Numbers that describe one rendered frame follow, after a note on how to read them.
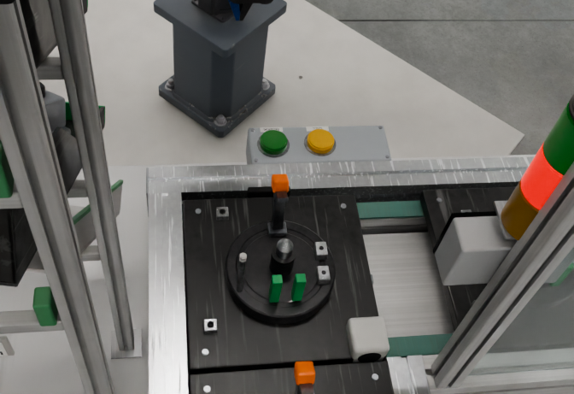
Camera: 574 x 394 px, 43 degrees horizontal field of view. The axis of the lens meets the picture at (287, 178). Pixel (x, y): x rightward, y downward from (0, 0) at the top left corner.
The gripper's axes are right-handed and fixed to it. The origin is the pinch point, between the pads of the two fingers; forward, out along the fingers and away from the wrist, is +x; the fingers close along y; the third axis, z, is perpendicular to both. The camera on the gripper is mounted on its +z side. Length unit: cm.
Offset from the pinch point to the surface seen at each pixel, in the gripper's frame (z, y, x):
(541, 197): 33.2, 22.3, -7.3
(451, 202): 10.3, 30.7, 28.4
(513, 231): 33.0, 22.1, -1.5
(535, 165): 31.3, 21.7, -9.1
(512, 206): 31.5, 21.7, -3.4
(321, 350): 31.0, 9.1, 28.4
